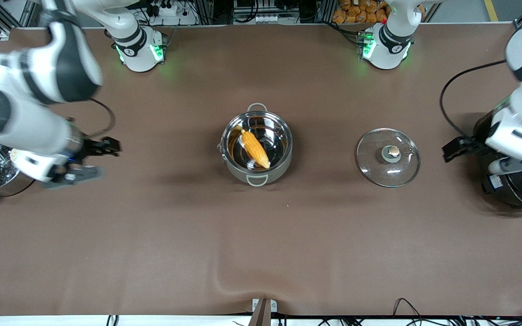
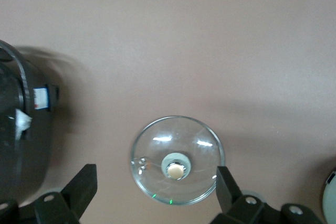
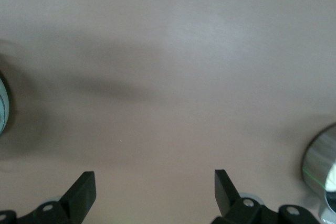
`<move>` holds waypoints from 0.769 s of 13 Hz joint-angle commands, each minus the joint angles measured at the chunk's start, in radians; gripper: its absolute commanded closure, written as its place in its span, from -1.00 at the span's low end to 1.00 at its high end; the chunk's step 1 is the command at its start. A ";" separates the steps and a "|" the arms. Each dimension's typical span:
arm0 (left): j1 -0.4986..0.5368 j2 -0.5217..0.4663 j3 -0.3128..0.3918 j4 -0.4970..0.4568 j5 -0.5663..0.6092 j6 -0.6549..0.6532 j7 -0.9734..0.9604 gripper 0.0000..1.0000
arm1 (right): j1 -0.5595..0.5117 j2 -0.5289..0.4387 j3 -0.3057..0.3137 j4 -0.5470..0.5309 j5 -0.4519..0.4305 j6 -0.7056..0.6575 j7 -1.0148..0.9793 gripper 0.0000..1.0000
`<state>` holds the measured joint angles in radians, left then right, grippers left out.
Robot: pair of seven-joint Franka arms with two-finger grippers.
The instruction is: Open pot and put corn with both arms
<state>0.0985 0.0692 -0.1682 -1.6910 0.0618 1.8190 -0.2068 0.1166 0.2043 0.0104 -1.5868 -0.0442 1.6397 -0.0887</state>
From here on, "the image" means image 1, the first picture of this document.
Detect glass pot lid with knob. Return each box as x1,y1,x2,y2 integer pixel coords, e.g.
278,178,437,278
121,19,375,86
356,128,421,188

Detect yellow corn cob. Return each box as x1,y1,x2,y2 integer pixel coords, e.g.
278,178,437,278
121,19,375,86
240,129,271,170

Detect black rice cooker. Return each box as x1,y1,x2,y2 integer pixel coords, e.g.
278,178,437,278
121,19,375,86
473,97,522,214

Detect white power strip with plugs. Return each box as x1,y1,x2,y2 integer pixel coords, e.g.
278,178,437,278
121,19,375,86
145,0,179,18

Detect orange snack bags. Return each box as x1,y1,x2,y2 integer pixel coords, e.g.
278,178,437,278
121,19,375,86
332,0,389,24

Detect large table cover mat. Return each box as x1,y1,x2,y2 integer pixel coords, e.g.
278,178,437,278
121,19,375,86
0,25,522,317

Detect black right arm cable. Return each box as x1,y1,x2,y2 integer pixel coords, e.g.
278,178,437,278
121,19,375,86
88,97,117,138

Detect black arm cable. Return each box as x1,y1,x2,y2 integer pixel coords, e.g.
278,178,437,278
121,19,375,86
440,59,509,140
88,97,117,138

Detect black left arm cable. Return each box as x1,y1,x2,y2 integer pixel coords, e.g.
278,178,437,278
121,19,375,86
440,59,509,140

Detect steel pot with loop handles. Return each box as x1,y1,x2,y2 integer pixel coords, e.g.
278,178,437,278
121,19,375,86
218,103,295,187

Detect black cable bundle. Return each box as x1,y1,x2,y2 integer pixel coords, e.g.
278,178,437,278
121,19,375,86
315,297,522,326

